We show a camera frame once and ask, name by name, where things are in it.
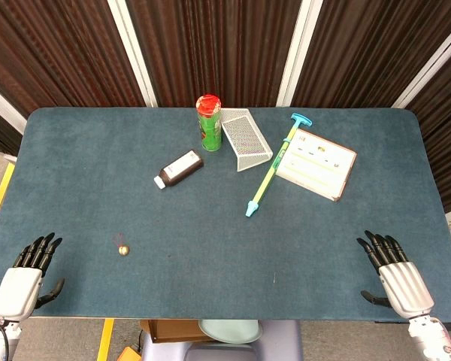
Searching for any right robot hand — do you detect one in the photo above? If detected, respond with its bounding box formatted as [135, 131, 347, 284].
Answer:
[356, 230, 435, 320]

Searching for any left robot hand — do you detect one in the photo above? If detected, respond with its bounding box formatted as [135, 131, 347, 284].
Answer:
[0, 232, 66, 322]

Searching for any small gold bell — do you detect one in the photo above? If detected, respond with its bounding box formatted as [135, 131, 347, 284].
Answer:
[111, 232, 131, 257]

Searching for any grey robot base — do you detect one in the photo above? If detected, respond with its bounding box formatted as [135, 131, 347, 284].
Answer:
[139, 319, 304, 361]

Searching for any orange object on floor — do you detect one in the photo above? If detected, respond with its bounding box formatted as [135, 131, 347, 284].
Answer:
[116, 345, 143, 361]

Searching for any brown cardboard box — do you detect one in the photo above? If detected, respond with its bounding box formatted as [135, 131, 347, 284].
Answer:
[138, 319, 215, 345]

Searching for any teal yellow toy pump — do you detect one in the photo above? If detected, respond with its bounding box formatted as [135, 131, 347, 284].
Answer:
[244, 113, 313, 218]

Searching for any pale green round plate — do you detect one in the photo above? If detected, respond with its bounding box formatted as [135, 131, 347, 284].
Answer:
[198, 319, 264, 344]

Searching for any brown bottle white cap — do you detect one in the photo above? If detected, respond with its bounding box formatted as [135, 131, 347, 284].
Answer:
[153, 149, 204, 191]

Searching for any blue felt table cover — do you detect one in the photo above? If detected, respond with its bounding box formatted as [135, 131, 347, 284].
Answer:
[0, 107, 451, 323]

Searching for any green can red lid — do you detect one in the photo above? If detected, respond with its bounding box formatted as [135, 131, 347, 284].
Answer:
[195, 93, 223, 153]

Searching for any white wire mesh basket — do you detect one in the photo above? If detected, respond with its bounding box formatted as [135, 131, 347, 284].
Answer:
[219, 108, 274, 173]

